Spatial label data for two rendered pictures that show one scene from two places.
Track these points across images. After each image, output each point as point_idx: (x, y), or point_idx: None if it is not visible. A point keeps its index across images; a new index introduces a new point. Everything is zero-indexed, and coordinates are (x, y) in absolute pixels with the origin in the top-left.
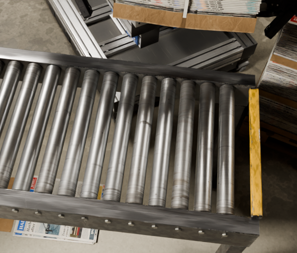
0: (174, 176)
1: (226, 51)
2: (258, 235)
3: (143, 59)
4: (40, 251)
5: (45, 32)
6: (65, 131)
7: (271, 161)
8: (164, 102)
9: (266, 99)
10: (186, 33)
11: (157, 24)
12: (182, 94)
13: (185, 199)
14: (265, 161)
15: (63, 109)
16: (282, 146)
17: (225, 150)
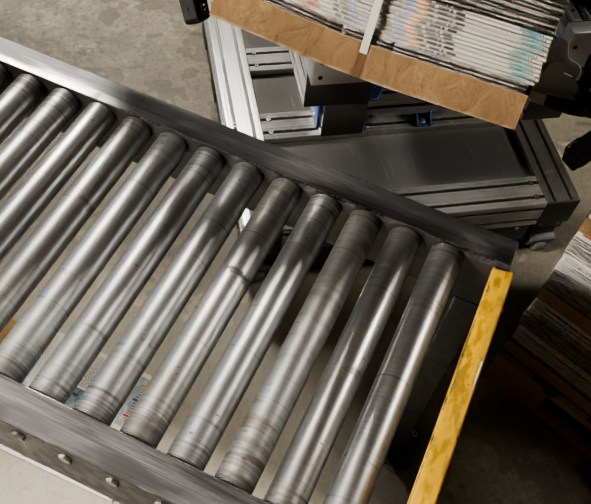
0: (250, 407)
1: (509, 199)
2: None
3: (336, 168)
4: (4, 481)
5: (182, 74)
6: (63, 239)
7: (538, 453)
8: (295, 241)
9: (555, 315)
10: (440, 142)
11: (364, 95)
12: (341, 237)
13: (252, 466)
14: (525, 448)
15: (79, 193)
16: (572, 427)
17: (388, 386)
